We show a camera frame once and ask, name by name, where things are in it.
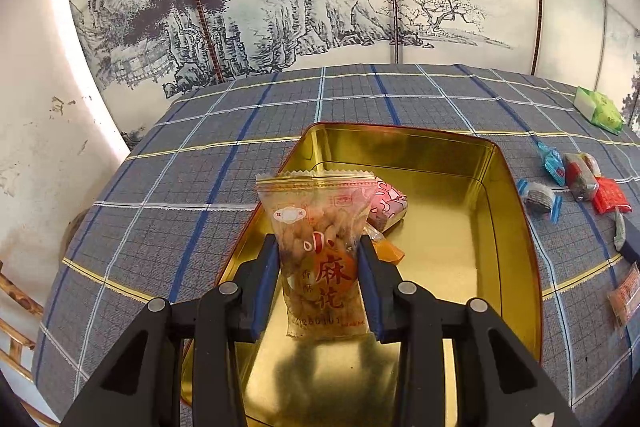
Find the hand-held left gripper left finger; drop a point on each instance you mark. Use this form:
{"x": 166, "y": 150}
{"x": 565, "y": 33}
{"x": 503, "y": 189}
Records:
{"x": 267, "y": 287}

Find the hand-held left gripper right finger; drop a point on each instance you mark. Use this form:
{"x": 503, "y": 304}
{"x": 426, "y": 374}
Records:
{"x": 371, "y": 289}

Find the clear fried twist snack packet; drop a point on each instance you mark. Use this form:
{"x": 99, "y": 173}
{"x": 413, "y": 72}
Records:
{"x": 320, "y": 227}

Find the red and gold tin box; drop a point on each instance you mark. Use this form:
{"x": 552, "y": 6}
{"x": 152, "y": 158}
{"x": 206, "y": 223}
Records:
{"x": 450, "y": 217}

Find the orange wrapped candy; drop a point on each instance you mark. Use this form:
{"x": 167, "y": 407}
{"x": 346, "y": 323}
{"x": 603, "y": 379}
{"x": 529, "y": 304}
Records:
{"x": 387, "y": 252}

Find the pink snack packet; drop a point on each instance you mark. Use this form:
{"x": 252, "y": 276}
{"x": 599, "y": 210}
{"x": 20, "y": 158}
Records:
{"x": 387, "y": 207}

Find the grey plaid tablecloth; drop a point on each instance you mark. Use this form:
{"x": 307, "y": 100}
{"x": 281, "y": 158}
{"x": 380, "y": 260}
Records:
{"x": 200, "y": 187}

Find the blue and white snack packet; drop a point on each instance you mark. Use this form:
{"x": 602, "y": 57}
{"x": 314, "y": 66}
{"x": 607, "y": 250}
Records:
{"x": 540, "y": 199}

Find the blue wrapped candy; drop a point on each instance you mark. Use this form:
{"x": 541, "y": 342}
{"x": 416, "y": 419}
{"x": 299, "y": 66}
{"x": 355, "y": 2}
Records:
{"x": 550, "y": 164}

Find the clear packet with red end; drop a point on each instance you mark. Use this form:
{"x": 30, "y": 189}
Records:
{"x": 580, "y": 179}

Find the bamboo chair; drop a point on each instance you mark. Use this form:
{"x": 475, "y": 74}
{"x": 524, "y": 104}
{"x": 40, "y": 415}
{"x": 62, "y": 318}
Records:
{"x": 15, "y": 297}

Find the red snack packet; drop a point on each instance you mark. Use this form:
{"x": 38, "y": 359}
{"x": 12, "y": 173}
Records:
{"x": 610, "y": 197}

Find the clear packet with orange print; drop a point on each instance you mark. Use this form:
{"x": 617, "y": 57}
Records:
{"x": 627, "y": 297}

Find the green tissue pack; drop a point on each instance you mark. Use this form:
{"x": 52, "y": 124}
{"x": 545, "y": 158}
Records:
{"x": 600, "y": 109}

